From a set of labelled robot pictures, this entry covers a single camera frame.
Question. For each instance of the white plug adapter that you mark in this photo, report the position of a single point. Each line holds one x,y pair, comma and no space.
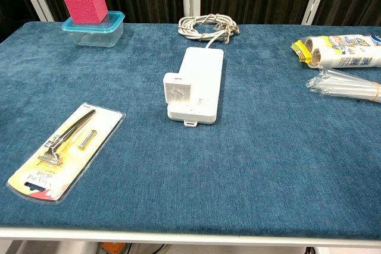
177,89

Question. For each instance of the white power strip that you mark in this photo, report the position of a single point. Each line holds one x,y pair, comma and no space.
202,87

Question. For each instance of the blue fabric table cover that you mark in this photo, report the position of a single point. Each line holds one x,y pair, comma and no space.
190,161

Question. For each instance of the clear container with teal lid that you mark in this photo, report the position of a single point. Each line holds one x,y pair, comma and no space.
95,32

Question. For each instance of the razor blister pack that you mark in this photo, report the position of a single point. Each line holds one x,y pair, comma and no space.
64,153

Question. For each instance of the pink foam cube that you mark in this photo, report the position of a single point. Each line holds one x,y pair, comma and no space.
86,4

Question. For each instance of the bundle of clear plastic straws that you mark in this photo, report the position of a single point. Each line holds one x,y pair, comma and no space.
345,86

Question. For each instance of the orange object under table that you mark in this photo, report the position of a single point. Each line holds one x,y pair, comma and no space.
112,247

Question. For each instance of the lint roller refill pack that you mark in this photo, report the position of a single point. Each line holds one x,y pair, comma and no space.
345,51

